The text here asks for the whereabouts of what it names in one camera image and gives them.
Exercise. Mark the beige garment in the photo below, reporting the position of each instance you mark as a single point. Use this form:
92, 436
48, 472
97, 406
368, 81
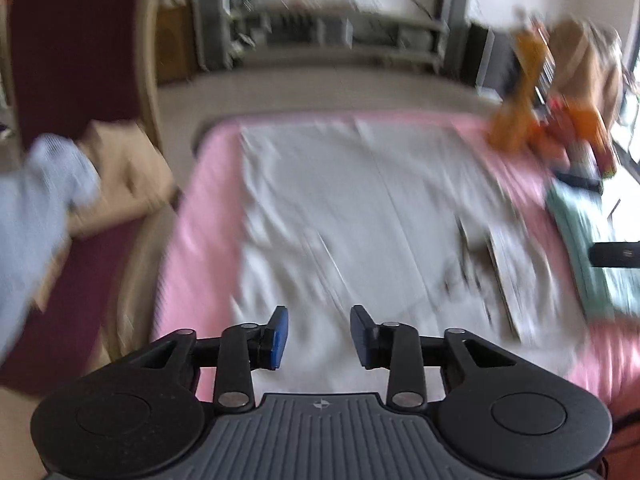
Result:
135, 180

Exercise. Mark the light blue knit sweater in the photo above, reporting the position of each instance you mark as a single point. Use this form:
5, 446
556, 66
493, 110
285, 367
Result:
55, 177

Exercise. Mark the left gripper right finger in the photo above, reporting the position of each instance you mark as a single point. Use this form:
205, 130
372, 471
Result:
396, 347

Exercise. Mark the grey tower speaker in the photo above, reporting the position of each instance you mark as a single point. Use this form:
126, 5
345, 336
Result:
215, 33

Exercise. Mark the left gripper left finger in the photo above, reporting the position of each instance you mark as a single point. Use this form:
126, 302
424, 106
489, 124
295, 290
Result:
244, 348

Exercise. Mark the grey tv console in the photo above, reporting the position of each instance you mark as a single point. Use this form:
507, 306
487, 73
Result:
298, 31

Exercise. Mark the maroon banquet chair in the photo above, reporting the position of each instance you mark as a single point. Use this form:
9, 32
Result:
74, 62

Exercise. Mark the pink towel table cover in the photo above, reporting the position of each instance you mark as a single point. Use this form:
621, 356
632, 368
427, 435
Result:
201, 272

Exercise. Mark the white grey hoodie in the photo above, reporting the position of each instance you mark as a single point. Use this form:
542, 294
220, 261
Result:
405, 221

